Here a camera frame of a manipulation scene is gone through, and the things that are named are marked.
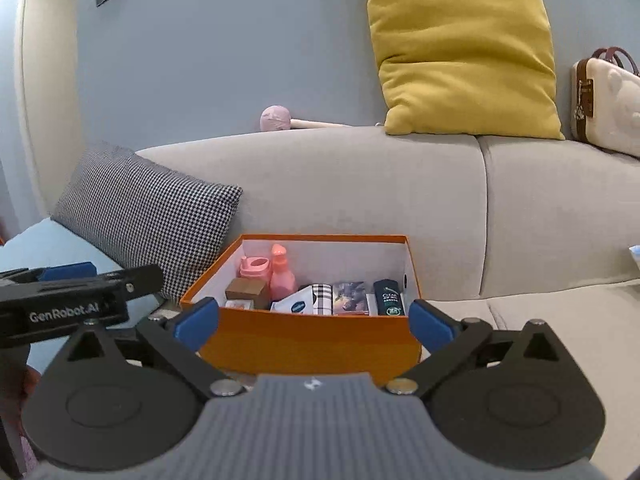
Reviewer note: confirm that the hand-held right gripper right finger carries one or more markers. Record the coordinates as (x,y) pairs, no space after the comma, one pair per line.
(431,325)

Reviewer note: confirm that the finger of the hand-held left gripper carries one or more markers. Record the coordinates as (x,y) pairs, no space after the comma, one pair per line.
(67,271)
(142,280)

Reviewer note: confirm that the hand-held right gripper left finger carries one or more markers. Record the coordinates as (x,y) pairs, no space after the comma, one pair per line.
(196,322)

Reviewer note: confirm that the dark printed box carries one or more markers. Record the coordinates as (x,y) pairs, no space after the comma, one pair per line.
(351,298)

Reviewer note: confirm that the pink cone-cap bottle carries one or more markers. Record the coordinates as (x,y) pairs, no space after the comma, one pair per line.
(282,280)

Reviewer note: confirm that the black plaid zippered case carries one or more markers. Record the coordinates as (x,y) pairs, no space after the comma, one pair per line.
(322,300)

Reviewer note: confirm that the orange cardboard box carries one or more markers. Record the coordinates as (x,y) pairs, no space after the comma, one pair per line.
(310,345)

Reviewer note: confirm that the light blue padded surface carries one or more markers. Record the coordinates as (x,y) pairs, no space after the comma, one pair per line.
(50,245)

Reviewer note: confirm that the small white red box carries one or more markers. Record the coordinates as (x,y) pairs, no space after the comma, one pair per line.
(238,304)

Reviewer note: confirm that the dark green bottle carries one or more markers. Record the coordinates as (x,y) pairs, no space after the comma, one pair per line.
(389,299)

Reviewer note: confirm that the brown box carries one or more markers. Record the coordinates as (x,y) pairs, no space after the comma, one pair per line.
(246,290)

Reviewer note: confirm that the houndstooth pillow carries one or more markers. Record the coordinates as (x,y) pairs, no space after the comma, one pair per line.
(140,210)

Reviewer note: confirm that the pink plastic cup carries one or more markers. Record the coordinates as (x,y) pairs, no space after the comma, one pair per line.
(254,267)

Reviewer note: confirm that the white blue tube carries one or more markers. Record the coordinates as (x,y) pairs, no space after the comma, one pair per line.
(292,302)

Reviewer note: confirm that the grey fabric sofa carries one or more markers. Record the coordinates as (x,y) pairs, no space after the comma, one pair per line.
(350,185)

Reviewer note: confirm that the white door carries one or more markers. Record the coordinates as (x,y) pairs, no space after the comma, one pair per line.
(47,85)

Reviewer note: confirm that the pink massage hammer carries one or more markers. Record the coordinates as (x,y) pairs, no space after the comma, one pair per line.
(274,119)

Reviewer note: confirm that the light blue cloth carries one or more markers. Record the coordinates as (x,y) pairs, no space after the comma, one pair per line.
(635,254)

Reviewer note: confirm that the yellow pillow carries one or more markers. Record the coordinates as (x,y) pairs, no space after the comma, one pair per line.
(460,50)

